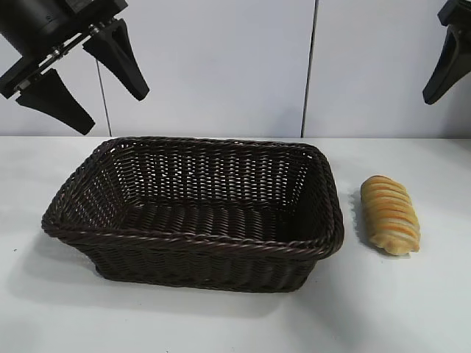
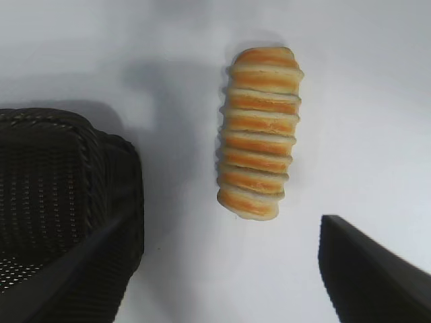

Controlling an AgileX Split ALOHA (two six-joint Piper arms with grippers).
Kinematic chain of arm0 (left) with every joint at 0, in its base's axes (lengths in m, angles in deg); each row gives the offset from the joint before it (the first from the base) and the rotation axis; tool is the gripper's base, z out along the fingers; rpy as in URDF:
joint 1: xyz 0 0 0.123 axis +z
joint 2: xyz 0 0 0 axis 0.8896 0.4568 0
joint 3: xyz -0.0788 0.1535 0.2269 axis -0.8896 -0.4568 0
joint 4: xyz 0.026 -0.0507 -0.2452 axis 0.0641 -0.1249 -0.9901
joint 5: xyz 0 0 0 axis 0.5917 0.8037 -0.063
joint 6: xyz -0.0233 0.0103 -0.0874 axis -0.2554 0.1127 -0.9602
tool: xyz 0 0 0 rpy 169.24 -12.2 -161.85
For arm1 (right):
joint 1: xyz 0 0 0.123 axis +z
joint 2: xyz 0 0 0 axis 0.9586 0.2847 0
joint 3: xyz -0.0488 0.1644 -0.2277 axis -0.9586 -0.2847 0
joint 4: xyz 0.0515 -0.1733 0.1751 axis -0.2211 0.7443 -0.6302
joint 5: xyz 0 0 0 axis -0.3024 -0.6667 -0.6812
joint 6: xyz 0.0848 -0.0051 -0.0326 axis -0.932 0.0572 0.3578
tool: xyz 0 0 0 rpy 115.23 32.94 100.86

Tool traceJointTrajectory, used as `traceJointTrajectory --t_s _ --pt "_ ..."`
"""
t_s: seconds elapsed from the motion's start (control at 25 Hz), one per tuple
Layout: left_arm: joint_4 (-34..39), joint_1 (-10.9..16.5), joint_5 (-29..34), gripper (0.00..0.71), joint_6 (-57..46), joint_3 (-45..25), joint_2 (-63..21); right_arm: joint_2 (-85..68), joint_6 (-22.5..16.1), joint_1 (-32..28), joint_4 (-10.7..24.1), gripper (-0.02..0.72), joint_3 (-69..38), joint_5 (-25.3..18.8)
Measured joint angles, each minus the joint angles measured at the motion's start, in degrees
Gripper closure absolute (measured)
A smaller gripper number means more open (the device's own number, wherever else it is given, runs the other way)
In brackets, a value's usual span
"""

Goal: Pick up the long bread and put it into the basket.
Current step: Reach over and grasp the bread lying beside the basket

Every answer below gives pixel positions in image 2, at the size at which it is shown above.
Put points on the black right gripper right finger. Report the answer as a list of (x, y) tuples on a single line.
[(373, 279)]

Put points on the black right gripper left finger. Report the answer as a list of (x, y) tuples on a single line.
[(74, 282)]

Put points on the long striped bread loaf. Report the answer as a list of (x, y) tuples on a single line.
[(259, 134)]

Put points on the dark brown wicker basket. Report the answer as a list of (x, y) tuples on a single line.
[(50, 175)]

